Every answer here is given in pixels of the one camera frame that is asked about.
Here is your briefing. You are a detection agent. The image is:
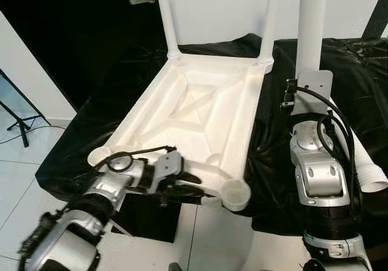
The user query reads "black plastic cover sheet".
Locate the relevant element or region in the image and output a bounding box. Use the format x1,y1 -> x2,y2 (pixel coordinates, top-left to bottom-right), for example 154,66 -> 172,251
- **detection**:
35,33 -> 388,236

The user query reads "black tripod stand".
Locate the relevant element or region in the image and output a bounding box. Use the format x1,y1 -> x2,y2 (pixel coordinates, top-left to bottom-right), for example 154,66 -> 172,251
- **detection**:
0,70 -> 50,148

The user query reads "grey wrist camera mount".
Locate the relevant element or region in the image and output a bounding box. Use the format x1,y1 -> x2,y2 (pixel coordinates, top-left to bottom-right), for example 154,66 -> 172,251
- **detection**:
145,150 -> 183,193
291,70 -> 335,118

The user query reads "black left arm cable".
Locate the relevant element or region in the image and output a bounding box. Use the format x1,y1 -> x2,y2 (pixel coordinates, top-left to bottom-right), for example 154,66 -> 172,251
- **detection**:
72,145 -> 178,182

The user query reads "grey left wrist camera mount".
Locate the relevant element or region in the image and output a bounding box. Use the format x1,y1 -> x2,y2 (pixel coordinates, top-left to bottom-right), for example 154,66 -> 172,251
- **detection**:
145,150 -> 183,193

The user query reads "black door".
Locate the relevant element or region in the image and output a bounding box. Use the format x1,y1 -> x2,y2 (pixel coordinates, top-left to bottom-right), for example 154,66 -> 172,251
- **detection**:
0,0 -> 172,109

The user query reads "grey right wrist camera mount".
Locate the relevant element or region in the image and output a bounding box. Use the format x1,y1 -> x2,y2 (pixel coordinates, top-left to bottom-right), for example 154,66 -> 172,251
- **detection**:
291,70 -> 335,118

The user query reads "black wall pillar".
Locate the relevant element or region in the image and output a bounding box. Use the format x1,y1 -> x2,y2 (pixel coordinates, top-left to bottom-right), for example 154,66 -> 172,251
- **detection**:
363,0 -> 388,39

